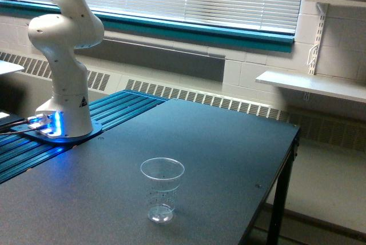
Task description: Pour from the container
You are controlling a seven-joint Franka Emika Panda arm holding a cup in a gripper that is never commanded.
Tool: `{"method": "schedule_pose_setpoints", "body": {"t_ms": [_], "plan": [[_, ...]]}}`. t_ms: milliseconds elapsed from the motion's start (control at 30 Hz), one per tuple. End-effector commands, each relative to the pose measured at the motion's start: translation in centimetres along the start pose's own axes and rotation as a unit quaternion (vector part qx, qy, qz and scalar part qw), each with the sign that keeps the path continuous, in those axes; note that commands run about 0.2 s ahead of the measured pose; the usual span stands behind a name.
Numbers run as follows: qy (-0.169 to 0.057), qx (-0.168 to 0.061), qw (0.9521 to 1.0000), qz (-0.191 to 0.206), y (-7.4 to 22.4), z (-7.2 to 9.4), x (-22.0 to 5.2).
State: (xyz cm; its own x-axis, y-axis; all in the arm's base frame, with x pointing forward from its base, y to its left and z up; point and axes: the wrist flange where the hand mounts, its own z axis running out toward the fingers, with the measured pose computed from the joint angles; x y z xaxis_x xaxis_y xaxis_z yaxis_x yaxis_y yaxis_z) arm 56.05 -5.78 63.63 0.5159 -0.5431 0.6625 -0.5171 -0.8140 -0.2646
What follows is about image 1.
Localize white table at left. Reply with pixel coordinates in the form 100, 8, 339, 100
0, 61, 24, 75

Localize clear plastic cup on table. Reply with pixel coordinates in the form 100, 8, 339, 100
140, 157, 185, 224

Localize baseboard heater vent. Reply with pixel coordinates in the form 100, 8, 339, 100
1, 51, 365, 151

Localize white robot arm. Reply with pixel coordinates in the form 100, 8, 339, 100
28, 0, 104, 139

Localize white shelf bracket rail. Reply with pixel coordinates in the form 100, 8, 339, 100
307, 0, 329, 75

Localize white upper wall shelf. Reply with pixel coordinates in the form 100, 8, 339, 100
306, 0, 366, 8

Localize black table leg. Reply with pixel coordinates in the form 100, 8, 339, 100
266, 137, 299, 245

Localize white wall shelf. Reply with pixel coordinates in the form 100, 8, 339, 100
306, 0, 366, 8
256, 70, 365, 103

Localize white lower wall shelf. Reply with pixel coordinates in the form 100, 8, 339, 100
256, 70, 365, 103

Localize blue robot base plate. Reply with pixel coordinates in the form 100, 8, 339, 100
22, 120, 102, 145

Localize black cables at base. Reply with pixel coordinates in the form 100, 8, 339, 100
0, 116, 38, 135

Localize blue aluminium rail bed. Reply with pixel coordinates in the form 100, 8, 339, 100
1, 90, 167, 183

